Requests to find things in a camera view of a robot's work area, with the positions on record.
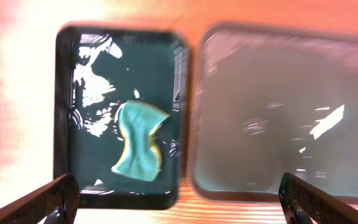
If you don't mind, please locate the yellow green sponge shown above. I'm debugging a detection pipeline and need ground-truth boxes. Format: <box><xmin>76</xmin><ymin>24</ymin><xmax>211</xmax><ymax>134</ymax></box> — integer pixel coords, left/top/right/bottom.
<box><xmin>111</xmin><ymin>100</ymin><xmax>169</xmax><ymax>182</ymax></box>

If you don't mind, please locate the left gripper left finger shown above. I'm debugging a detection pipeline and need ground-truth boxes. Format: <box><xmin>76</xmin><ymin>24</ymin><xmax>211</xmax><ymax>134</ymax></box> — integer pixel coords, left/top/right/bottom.
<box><xmin>0</xmin><ymin>174</ymin><xmax>80</xmax><ymax>224</ymax></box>

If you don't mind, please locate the small black water tray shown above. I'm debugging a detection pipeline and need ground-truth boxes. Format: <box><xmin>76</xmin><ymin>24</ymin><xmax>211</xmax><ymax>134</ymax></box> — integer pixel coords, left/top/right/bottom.
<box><xmin>53</xmin><ymin>26</ymin><xmax>189</xmax><ymax>210</ymax></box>

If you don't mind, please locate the large dark serving tray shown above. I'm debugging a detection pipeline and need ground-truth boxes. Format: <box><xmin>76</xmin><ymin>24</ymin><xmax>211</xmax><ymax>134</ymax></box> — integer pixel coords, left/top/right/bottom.
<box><xmin>188</xmin><ymin>22</ymin><xmax>358</xmax><ymax>204</ymax></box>

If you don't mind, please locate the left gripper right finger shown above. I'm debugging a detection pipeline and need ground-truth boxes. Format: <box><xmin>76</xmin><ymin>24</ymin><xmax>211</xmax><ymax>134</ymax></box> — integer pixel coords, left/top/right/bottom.
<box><xmin>278</xmin><ymin>172</ymin><xmax>358</xmax><ymax>224</ymax></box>

